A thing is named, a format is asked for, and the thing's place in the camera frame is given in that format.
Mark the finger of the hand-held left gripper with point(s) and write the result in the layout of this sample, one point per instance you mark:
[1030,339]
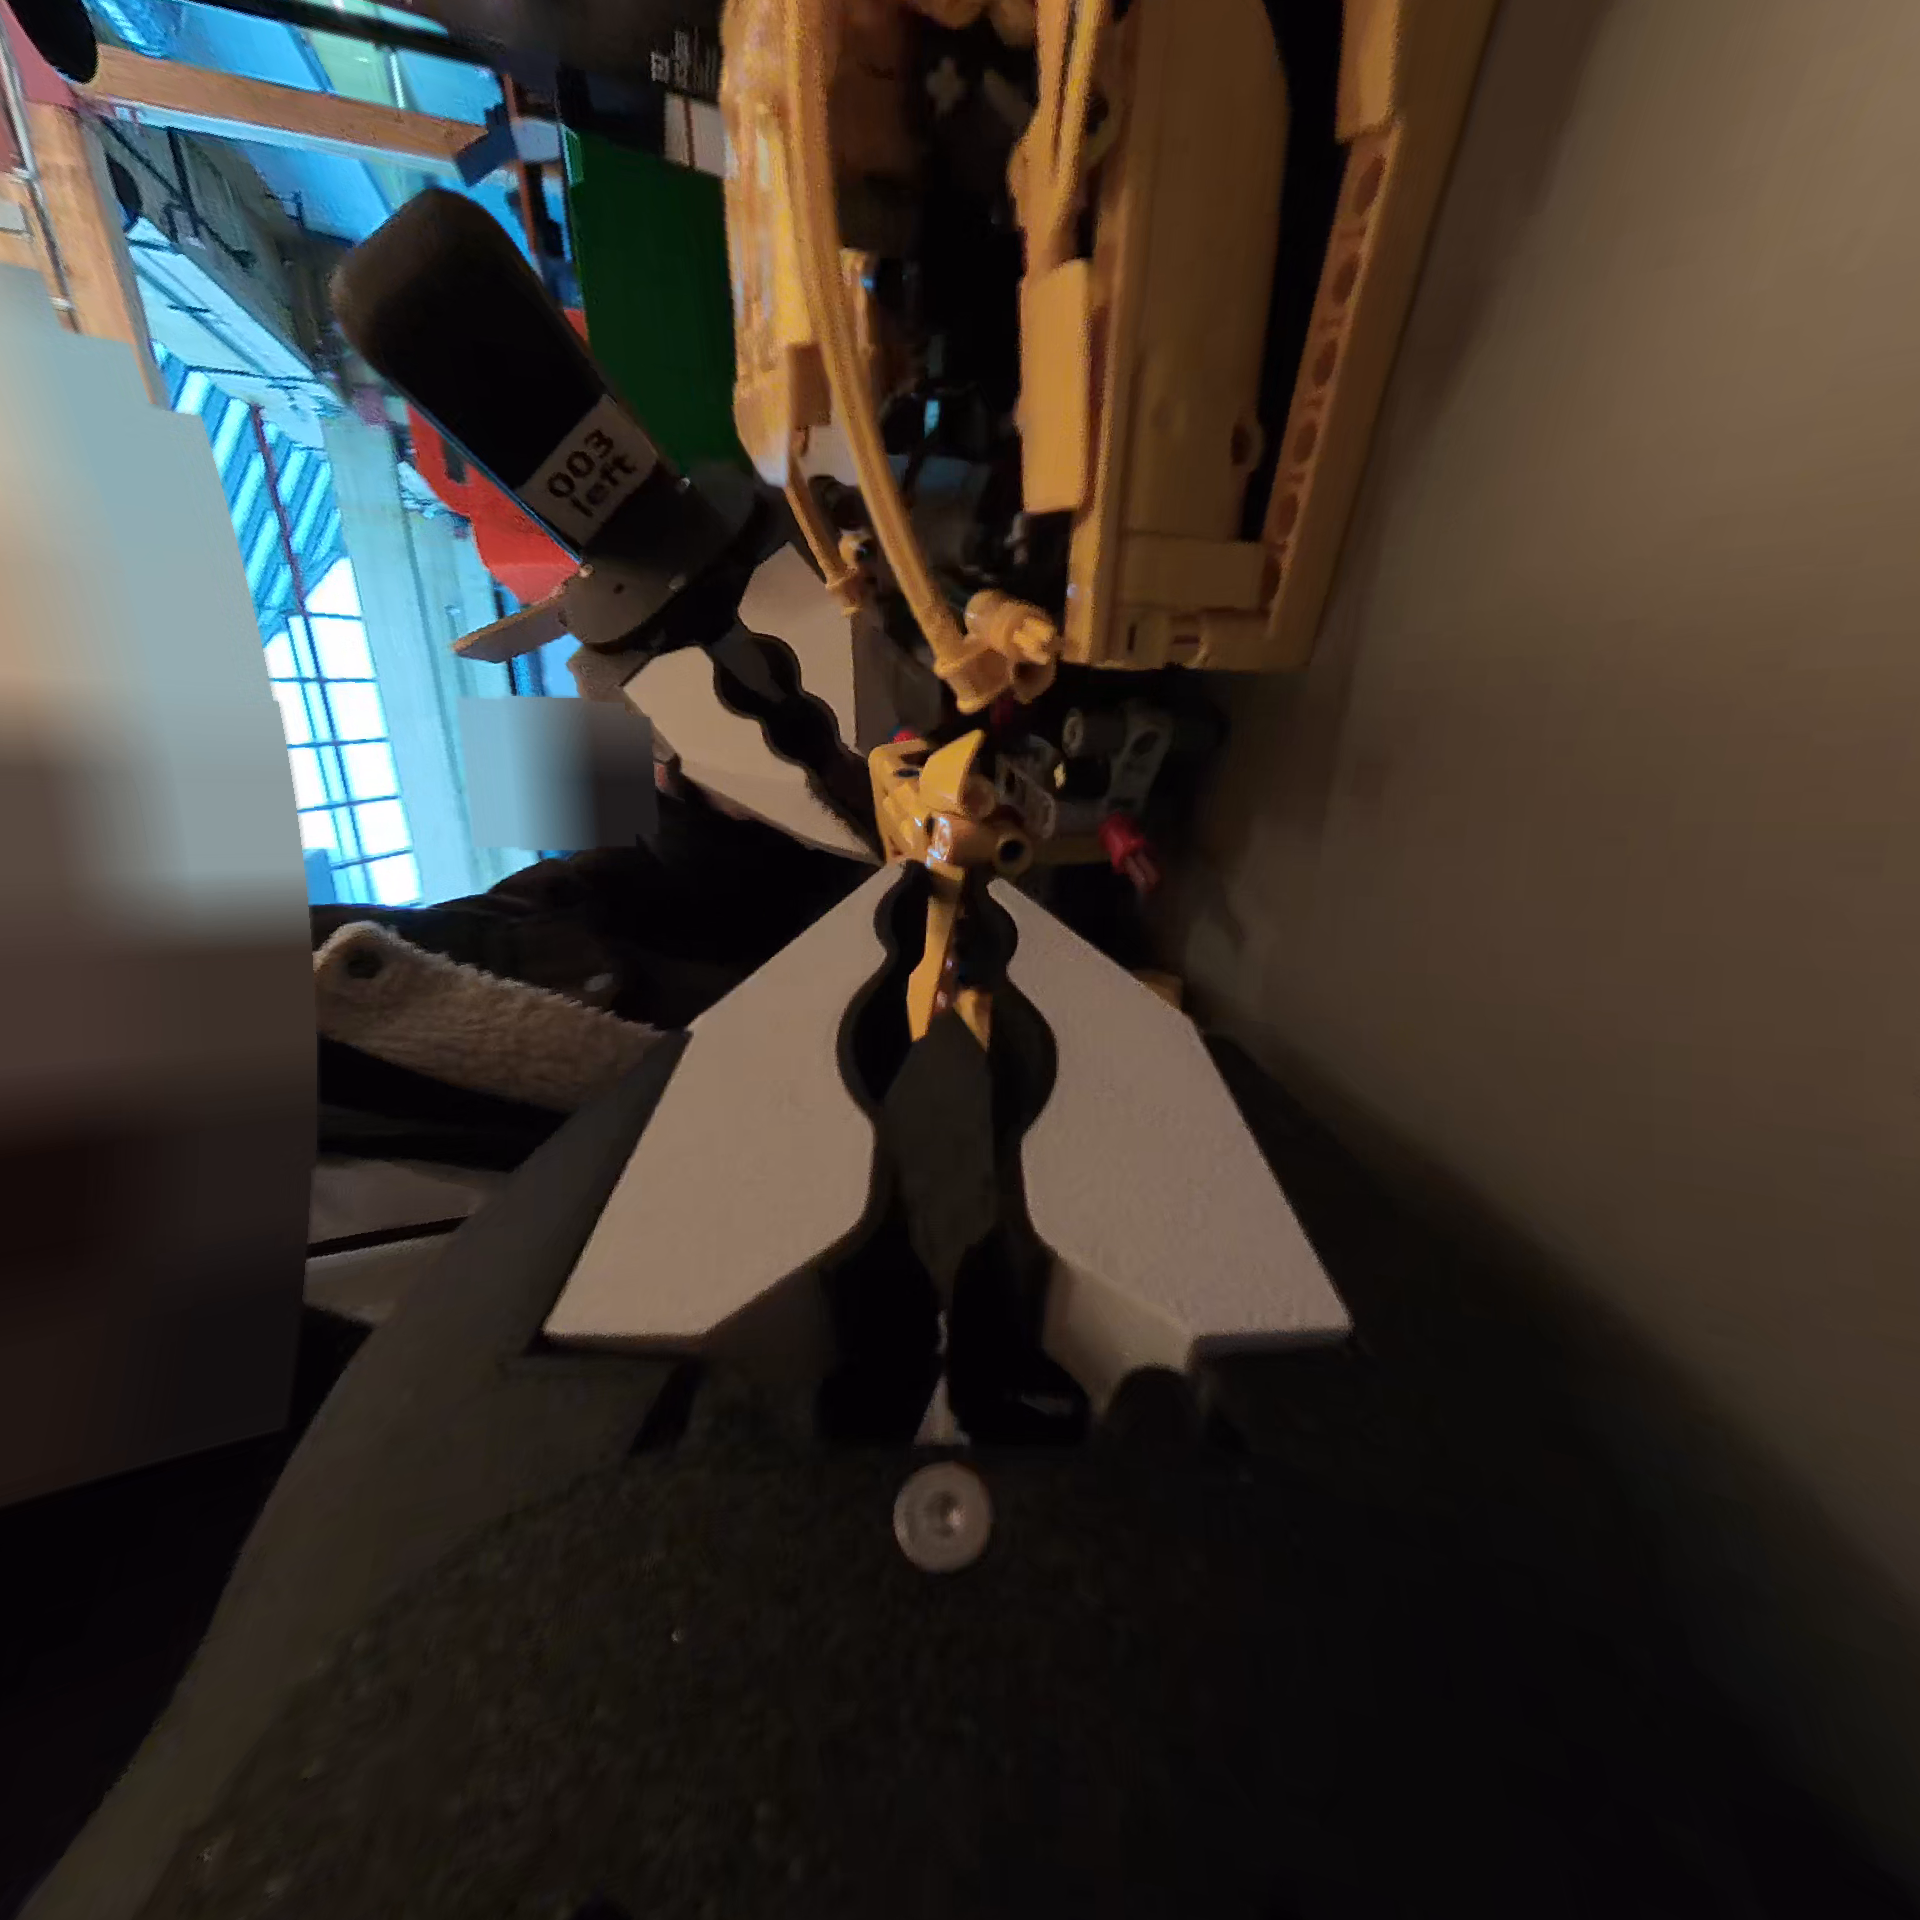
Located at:
[721,743]
[811,629]

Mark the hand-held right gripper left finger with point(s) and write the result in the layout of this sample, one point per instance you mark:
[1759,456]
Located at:
[734,1185]

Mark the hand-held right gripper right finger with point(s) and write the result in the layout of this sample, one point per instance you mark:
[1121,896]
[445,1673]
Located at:
[1185,1200]

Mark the yellow brick panel piece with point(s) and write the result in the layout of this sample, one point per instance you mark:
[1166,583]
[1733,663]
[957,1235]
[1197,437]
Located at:
[945,811]

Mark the yellow brick car model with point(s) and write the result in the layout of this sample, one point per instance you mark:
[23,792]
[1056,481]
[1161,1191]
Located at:
[1171,375]

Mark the grey desk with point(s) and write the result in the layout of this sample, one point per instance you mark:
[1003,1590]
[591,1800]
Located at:
[1652,751]

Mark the red plastic bag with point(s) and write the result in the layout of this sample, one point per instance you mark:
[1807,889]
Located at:
[495,511]

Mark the green plastic bin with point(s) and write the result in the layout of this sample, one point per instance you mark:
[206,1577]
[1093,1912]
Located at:
[653,300]

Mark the glass skylight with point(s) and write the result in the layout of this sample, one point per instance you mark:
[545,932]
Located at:
[300,495]

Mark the white shirt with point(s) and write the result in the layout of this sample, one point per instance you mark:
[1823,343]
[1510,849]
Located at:
[390,1215]

